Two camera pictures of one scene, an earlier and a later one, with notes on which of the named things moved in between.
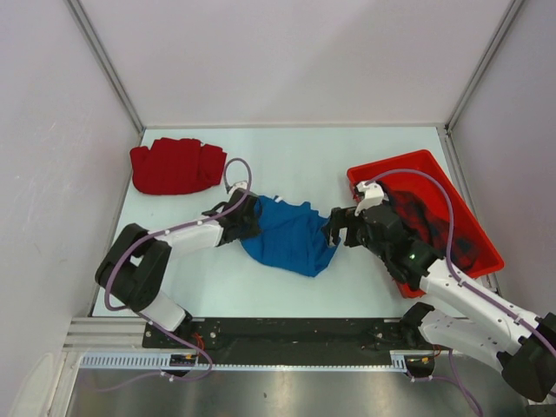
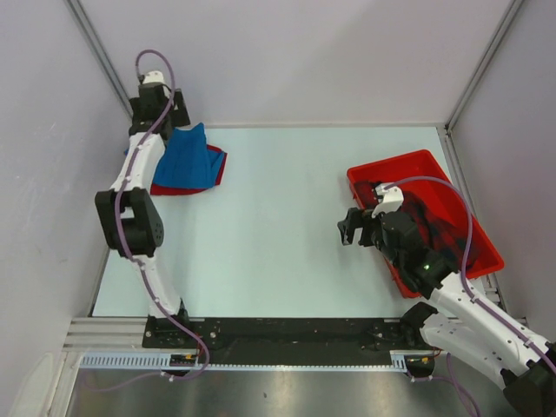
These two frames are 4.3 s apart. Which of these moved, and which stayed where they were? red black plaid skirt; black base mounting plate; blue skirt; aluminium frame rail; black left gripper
Moved: black left gripper; blue skirt
Stayed: red black plaid skirt; aluminium frame rail; black base mounting plate
